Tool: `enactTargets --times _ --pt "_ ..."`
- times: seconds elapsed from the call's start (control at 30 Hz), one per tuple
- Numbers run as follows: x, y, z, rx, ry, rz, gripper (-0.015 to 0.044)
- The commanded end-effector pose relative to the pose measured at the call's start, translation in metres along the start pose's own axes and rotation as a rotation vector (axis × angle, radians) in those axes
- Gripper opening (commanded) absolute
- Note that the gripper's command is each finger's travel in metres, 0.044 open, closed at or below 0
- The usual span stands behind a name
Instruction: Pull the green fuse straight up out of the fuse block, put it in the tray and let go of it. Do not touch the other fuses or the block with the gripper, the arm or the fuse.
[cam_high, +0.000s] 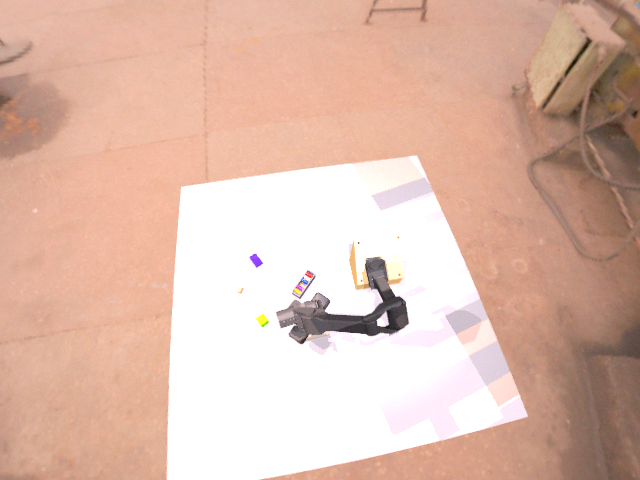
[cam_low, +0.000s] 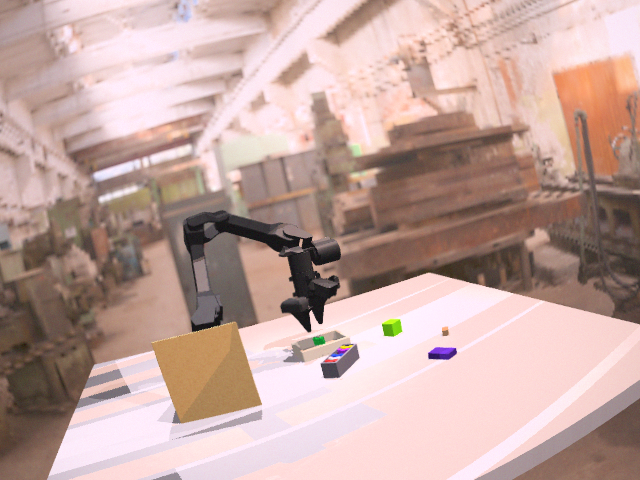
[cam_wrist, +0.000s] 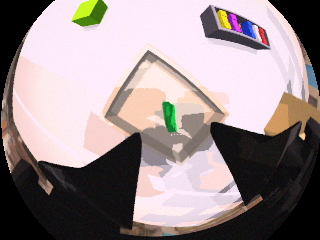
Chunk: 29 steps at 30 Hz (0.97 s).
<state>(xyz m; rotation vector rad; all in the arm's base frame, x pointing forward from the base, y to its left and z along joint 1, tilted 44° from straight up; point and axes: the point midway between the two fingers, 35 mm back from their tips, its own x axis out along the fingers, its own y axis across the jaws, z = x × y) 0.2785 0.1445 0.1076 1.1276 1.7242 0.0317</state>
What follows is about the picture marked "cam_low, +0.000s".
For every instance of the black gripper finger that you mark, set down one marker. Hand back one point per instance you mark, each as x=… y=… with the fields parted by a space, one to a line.
x=304 y=319
x=318 y=308

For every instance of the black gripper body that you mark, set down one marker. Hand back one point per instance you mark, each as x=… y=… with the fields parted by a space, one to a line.
x=300 y=282

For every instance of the green fuse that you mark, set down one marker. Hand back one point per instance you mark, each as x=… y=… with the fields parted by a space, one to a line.
x=319 y=341

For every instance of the flat purple block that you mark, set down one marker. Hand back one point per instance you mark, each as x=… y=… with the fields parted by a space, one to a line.
x=442 y=353

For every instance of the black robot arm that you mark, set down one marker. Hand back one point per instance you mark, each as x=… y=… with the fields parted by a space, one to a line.
x=280 y=237

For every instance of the small lime green cube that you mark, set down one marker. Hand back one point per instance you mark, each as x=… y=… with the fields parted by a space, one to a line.
x=392 y=327

